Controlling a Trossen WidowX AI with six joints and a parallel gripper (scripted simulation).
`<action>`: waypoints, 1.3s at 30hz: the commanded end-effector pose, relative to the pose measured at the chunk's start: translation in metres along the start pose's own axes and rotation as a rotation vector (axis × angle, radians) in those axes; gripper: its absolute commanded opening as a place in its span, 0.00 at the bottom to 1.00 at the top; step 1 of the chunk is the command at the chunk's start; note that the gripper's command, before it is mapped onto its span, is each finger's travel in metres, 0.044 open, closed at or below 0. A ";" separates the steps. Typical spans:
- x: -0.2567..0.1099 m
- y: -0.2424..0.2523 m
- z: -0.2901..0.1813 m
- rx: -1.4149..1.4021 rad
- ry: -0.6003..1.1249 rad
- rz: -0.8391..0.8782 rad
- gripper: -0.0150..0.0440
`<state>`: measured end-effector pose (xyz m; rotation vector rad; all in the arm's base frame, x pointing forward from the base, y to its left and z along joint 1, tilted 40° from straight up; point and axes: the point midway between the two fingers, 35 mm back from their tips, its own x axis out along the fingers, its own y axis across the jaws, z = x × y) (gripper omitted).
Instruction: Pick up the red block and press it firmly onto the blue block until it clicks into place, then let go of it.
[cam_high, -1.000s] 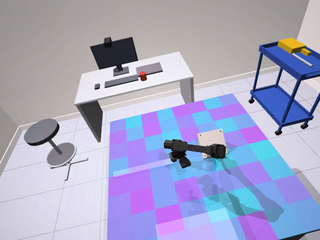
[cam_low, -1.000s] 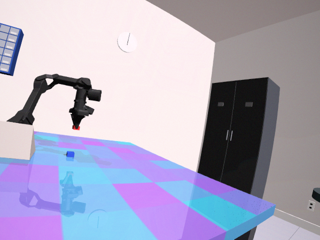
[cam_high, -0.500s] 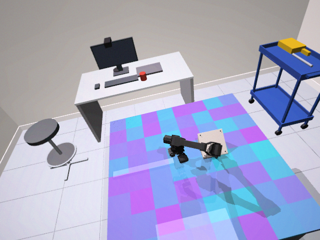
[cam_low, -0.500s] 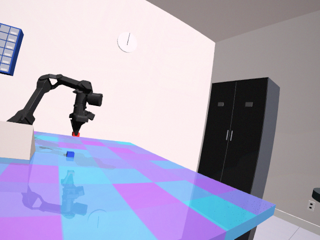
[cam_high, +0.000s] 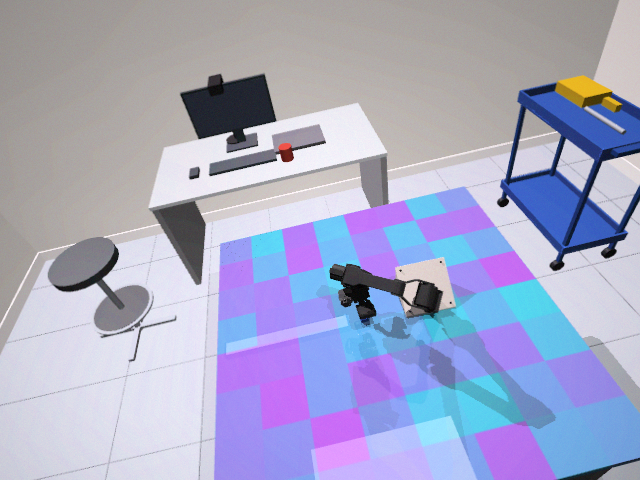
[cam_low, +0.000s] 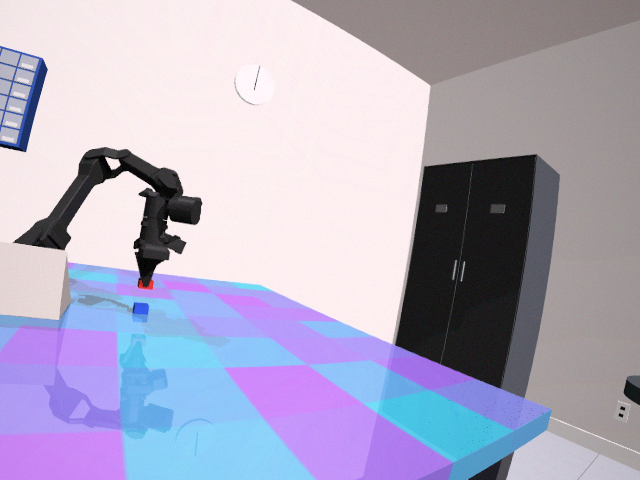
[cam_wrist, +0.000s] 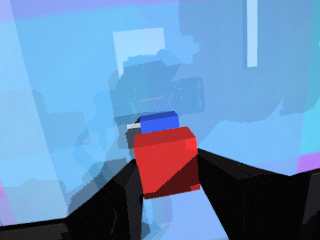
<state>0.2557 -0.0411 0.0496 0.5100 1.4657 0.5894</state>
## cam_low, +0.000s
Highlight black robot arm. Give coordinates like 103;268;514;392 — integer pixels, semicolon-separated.
12;147;203;254

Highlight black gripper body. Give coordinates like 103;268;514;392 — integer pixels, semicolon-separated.
133;217;170;261

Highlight red block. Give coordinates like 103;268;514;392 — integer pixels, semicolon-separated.
137;278;154;290

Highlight blue block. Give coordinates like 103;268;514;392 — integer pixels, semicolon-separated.
133;303;149;314

